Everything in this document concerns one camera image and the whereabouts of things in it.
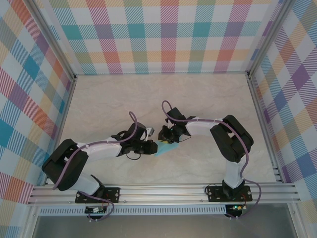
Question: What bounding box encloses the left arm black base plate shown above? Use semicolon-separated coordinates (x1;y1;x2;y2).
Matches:
75;187;121;204

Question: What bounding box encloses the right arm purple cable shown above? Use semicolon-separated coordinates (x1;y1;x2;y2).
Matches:
161;100;262;221

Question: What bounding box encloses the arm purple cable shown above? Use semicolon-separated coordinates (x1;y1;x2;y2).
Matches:
53;111;139;222
161;100;262;221

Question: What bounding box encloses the left gripper thin black cable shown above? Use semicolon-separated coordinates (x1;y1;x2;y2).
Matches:
125;152;142;161

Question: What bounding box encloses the aluminium frame post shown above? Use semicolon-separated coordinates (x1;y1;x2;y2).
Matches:
28;0;78;82
246;0;298;80

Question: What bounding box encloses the light blue paper sheet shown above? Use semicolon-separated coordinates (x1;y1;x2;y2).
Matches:
155;142;179;157

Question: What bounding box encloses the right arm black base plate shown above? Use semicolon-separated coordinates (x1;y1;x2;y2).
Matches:
207;185;253;203

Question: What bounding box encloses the black cable loop at base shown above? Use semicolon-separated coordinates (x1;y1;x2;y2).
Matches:
205;179;225;193

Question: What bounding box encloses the perforated grey cable duct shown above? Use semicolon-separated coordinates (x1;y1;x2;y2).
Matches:
38;207;227;216

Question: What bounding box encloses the aluminium table side rail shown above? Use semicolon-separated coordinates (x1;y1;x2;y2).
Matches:
247;75;284;184
43;75;78;186

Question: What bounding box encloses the aluminium mounting rail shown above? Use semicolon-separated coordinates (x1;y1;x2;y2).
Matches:
27;183;302;206

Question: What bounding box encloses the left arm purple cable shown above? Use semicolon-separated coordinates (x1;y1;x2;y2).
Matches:
53;111;139;222

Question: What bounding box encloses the grey metal panel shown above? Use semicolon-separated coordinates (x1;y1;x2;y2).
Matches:
32;214;298;238

